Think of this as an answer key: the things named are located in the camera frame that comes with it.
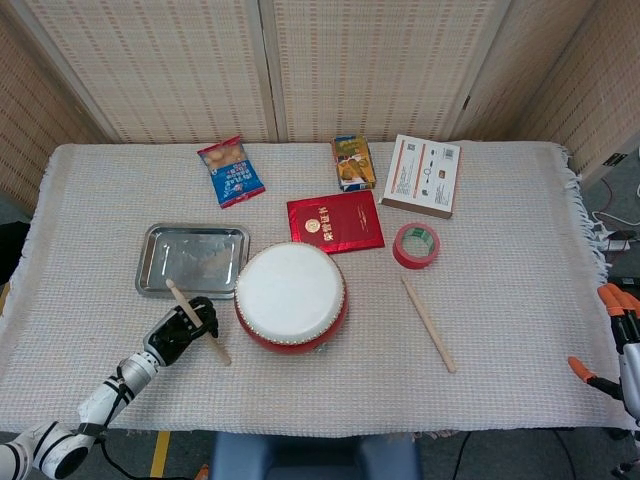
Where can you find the yellow floor tape strip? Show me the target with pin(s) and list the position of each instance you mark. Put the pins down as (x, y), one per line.
(160, 455)

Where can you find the wooden drumstick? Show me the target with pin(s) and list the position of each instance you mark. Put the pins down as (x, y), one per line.
(429, 325)
(221, 353)

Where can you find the red tape roll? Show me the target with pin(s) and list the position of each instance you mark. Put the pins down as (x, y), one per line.
(415, 263)

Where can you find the blue snack bag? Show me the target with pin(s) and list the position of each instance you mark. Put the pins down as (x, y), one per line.
(230, 172)

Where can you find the black bulky object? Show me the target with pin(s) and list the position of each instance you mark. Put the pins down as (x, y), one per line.
(12, 250)

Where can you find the red drum with white skin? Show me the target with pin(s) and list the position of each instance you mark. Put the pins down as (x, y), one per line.
(290, 295)

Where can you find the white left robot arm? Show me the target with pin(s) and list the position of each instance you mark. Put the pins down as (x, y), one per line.
(100, 395)

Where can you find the beige woven tablecloth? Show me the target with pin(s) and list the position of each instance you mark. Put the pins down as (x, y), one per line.
(500, 300)

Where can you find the rectangular metal tray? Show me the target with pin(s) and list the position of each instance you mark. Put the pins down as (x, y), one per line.
(190, 255)

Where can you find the white cardboard product box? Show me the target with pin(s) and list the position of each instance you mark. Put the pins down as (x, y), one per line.
(425, 175)

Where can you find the yellow snack box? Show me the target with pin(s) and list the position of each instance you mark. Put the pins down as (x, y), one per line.
(352, 162)

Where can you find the black-fingered silver left robot hand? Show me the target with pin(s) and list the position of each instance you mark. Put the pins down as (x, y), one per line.
(170, 335)

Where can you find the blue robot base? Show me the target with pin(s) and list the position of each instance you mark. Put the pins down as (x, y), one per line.
(240, 455)

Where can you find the red certificate booklet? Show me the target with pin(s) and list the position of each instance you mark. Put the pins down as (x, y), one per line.
(335, 220)

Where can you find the orange-tipped silver right robot hand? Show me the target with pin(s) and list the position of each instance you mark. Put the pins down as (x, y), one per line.
(630, 360)

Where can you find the white power strip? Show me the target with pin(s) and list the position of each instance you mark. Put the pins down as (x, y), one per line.
(617, 245)

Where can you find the bamboo folding screen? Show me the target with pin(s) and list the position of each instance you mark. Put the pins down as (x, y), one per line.
(175, 75)

